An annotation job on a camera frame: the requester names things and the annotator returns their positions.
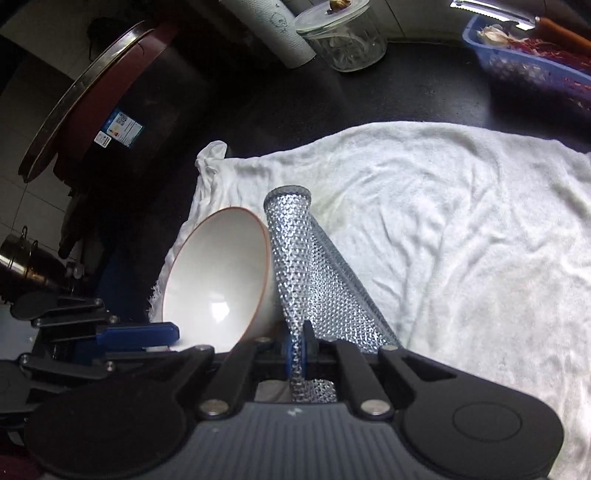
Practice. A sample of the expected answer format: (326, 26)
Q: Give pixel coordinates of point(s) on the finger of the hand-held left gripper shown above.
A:
(64, 367)
(138, 334)

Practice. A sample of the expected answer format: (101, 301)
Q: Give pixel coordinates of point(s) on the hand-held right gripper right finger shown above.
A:
(310, 342)

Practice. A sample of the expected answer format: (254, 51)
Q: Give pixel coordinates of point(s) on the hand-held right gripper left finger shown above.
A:
(291, 357)

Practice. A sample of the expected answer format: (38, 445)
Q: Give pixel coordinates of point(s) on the silver mesh dishcloth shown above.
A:
(314, 286)

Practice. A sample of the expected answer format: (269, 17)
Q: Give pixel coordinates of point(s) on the white bowl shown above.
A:
(221, 277)

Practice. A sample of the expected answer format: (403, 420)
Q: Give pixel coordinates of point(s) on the steel pot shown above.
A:
(23, 258)

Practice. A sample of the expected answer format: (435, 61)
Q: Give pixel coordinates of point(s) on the white cloth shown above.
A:
(461, 230)

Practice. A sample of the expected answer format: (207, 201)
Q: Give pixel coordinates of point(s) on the dark red rice cooker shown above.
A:
(138, 83)

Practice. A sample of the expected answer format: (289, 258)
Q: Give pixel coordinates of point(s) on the glass jar with lid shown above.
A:
(346, 44)

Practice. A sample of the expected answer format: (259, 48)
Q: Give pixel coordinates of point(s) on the paper towel roll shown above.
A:
(281, 32)

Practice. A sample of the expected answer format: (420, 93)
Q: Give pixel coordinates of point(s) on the ginger piece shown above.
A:
(339, 4)

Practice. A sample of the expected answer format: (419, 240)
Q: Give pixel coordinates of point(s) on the blue plastic basket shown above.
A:
(517, 69)

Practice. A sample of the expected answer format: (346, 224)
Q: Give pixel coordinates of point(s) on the garlic bulb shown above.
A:
(494, 34)

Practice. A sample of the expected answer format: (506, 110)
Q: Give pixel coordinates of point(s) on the dried red chilies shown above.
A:
(554, 55)

